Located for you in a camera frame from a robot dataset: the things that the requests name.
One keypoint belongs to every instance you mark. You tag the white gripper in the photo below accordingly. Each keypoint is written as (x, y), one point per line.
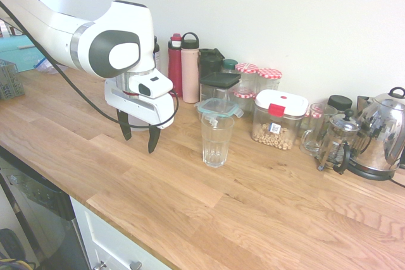
(139, 107)

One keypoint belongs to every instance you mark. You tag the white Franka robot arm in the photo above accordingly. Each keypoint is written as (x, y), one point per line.
(63, 33)

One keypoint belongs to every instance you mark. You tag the red water bottle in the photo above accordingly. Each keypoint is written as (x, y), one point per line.
(175, 67)

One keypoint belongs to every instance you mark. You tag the pink bottle with black lid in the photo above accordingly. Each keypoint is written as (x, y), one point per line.
(190, 74)

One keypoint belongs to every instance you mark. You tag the clear drinking glass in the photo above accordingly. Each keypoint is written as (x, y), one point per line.
(216, 143)

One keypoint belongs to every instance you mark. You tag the dark brown bottle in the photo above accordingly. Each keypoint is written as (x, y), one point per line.
(156, 55)

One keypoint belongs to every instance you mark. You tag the glass container teal clip lid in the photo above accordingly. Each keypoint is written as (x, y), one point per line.
(218, 107)

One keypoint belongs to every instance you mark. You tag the clear canister black square lid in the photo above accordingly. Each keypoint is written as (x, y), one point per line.
(218, 86)

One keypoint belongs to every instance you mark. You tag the black shaker bottle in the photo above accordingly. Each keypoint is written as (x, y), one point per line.
(209, 63)

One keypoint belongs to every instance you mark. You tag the small jar red gingham lid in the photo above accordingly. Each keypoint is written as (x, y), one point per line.
(245, 99)

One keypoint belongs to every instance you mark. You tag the glass jar with green lid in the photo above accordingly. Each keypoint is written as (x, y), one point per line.
(229, 66)

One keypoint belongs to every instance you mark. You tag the clear plastic bag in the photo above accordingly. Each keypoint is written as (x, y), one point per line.
(47, 67)

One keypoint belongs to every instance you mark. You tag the white cabinet drawer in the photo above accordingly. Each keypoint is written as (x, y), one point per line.
(107, 241)

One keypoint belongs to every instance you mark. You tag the tall jar red gingham lid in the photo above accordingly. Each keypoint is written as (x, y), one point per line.
(246, 75)
(269, 82)

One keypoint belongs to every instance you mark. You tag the stainless steel dishwasher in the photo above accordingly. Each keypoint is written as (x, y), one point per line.
(38, 216)

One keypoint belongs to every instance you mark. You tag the metal drawer knob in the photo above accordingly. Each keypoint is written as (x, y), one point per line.
(136, 265)
(101, 265)

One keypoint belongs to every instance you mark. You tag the cereal container white red lid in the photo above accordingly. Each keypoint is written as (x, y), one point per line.
(278, 118)

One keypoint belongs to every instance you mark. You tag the grey plastic cutlery basket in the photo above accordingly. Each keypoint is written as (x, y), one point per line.
(9, 80)

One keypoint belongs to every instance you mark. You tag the teal mat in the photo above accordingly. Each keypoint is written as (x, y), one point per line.
(19, 53)

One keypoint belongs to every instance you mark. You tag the clear glass mug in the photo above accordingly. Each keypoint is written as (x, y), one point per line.
(314, 131)

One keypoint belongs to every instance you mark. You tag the glass French press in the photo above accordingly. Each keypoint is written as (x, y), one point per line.
(338, 143)

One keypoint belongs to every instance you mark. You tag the jar with black lid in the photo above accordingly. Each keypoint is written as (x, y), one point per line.
(339, 103)

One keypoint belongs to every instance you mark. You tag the stainless steel electric kettle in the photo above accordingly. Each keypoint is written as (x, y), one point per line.
(383, 131)

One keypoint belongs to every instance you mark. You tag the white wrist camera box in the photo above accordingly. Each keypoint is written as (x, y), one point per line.
(152, 85)

